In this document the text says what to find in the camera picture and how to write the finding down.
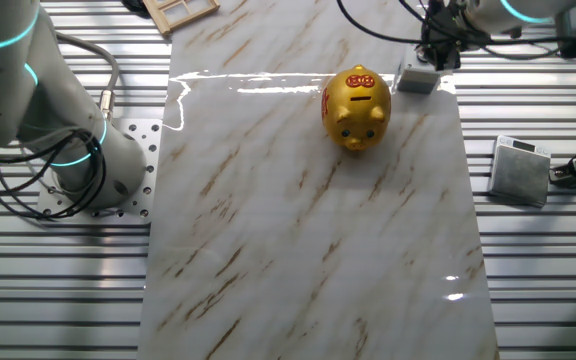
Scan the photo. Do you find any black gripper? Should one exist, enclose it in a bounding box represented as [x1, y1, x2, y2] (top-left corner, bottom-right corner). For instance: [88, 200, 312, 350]
[420, 0, 469, 71]

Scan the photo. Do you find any golden piggy bank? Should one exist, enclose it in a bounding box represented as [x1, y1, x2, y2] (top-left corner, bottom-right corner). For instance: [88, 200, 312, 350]
[320, 63, 393, 153]

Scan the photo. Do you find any grey green push button box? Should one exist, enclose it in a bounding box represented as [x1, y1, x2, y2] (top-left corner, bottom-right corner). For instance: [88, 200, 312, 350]
[396, 44, 442, 95]

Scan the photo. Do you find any silver digital scale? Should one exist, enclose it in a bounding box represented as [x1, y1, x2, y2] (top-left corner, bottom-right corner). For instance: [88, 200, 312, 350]
[486, 134, 553, 209]

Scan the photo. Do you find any white marble pattern board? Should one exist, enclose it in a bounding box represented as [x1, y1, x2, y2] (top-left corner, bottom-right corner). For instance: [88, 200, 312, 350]
[136, 0, 500, 360]

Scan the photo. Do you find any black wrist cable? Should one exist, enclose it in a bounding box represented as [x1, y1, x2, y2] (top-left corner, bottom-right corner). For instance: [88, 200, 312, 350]
[336, 0, 576, 61]

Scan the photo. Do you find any wooden window frame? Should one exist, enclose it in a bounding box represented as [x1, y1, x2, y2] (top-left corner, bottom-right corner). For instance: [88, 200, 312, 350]
[141, 0, 221, 36]

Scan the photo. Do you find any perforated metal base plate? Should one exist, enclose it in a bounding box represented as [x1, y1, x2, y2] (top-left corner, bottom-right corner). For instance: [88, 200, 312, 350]
[36, 118, 163, 226]

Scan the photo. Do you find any grey cable with metal connector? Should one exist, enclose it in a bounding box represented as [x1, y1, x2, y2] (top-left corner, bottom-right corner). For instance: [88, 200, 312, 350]
[52, 30, 121, 124]

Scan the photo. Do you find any black base cable bundle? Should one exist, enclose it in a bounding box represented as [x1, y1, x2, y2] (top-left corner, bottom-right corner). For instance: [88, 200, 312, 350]
[0, 127, 108, 221]

